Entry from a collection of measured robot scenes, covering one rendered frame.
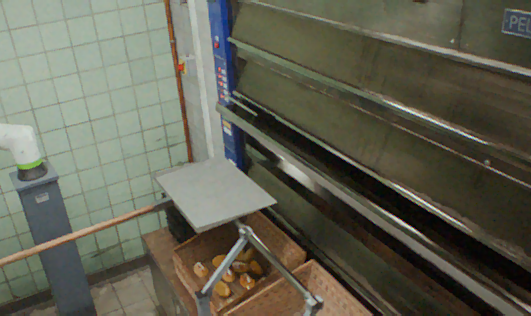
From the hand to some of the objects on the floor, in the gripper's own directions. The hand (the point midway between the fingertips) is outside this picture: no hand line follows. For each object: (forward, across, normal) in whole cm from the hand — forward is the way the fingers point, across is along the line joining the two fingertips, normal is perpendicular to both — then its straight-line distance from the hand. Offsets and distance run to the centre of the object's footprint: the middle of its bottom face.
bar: (+30, +119, -98) cm, 157 cm away
